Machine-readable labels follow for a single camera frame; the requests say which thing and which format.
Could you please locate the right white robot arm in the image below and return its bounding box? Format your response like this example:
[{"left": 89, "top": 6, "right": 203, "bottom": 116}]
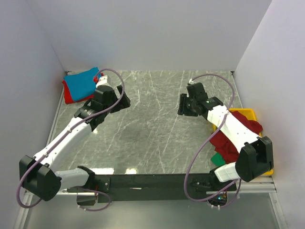
[{"left": 178, "top": 82, "right": 274, "bottom": 182}]

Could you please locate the folded red t shirt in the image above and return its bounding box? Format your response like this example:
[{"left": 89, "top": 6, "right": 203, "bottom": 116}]
[{"left": 62, "top": 80, "right": 93, "bottom": 104}]

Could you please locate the aluminium frame rail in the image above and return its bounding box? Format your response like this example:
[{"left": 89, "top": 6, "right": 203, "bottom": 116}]
[{"left": 24, "top": 175, "right": 277, "bottom": 196}]

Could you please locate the yellow plastic bin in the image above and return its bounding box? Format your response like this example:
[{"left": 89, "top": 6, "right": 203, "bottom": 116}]
[{"left": 209, "top": 107, "right": 274, "bottom": 177}]

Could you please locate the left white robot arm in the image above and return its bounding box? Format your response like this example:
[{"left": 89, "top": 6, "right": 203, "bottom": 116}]
[{"left": 19, "top": 75, "right": 131, "bottom": 201}]

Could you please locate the blue t shirt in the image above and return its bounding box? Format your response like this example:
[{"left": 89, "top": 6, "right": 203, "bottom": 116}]
[{"left": 63, "top": 67, "right": 103, "bottom": 101}]

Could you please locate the dark red t shirt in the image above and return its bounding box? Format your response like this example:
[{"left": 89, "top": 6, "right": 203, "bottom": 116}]
[{"left": 209, "top": 110, "right": 264, "bottom": 166}]

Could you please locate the green t shirt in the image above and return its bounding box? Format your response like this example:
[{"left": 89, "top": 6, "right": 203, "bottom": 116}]
[{"left": 211, "top": 153, "right": 225, "bottom": 167}]

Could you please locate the black base beam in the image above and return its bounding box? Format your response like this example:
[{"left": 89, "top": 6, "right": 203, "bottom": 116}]
[{"left": 66, "top": 174, "right": 239, "bottom": 206}]

